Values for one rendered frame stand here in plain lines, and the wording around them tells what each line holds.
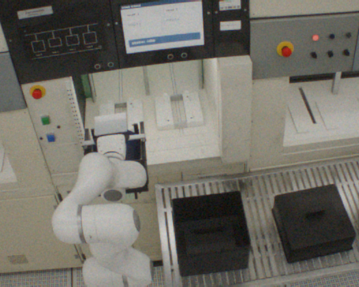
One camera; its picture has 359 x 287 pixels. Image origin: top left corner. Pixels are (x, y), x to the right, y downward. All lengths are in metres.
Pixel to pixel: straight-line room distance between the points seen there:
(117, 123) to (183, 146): 0.52
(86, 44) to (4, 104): 0.43
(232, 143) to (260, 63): 0.40
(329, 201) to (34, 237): 1.50
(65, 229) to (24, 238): 1.48
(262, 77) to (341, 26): 0.38
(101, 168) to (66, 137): 0.85
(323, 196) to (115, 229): 1.15
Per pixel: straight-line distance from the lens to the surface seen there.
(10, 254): 2.95
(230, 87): 2.01
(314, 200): 2.21
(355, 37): 2.08
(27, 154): 2.30
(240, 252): 2.00
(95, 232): 1.31
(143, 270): 1.64
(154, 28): 1.87
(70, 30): 1.87
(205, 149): 2.37
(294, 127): 2.48
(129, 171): 1.65
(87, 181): 1.35
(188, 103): 2.54
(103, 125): 1.95
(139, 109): 2.54
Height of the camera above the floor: 2.59
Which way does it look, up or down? 46 degrees down
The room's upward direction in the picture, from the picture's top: 5 degrees counter-clockwise
